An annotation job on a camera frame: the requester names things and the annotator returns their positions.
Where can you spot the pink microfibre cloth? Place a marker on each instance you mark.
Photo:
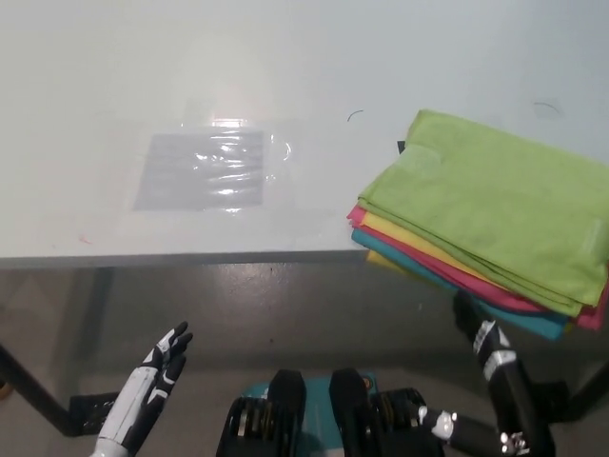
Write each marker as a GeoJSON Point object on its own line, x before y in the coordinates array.
{"type": "Point", "coordinates": [375, 233]}
{"type": "Point", "coordinates": [356, 216]}

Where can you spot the clear plastic sleeve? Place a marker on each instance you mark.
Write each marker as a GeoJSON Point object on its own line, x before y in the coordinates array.
{"type": "Point", "coordinates": [277, 157]}

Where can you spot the black teal robot torso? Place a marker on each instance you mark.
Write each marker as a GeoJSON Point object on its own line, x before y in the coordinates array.
{"type": "Point", "coordinates": [285, 414]}

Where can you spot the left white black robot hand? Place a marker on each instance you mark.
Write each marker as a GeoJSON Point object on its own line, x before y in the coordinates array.
{"type": "Point", "coordinates": [147, 385]}

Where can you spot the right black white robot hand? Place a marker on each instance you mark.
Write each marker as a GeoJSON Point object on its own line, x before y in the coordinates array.
{"type": "Point", "coordinates": [516, 400]}

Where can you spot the yellow microfibre cloth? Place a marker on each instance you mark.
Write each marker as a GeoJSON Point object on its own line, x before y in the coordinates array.
{"type": "Point", "coordinates": [380, 223]}

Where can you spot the black tape patch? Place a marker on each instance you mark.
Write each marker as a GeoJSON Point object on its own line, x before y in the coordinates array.
{"type": "Point", "coordinates": [400, 147]}

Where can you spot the grey upright table leg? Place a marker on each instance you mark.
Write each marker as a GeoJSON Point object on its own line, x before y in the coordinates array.
{"type": "Point", "coordinates": [102, 295]}

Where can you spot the black slanted table leg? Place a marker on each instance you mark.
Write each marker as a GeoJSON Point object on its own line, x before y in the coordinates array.
{"type": "Point", "coordinates": [590, 392]}
{"type": "Point", "coordinates": [33, 390]}

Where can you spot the teal microfibre cloth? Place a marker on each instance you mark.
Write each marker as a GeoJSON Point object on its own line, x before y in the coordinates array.
{"type": "Point", "coordinates": [533, 324]}

